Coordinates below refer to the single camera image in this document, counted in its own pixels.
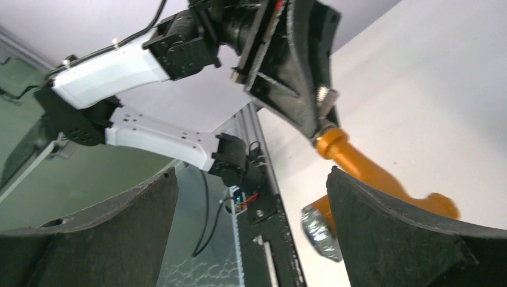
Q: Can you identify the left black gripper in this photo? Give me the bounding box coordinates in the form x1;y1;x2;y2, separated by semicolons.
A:
188;1;341;139

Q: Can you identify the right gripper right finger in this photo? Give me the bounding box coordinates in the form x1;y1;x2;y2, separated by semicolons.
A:
326;167;506;286

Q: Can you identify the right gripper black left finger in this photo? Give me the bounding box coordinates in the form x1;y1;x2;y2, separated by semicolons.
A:
1;167;179;286

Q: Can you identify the silver metal faucet fitting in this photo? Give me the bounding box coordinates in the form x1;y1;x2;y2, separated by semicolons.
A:
311;85;340;144

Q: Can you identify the orange faucet body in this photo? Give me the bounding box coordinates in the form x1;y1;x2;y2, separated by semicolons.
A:
300;127;460;262

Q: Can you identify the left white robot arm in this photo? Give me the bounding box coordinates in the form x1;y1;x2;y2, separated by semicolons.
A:
34;1;342;191

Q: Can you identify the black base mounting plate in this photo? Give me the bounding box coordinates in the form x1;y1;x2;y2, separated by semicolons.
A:
237;162;307;286

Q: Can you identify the white slotted cable duct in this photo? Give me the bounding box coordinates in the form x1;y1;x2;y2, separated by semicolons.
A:
232;211;245;287

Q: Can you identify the left black camera cable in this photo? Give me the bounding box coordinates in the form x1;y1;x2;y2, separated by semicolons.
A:
43;0;169;80

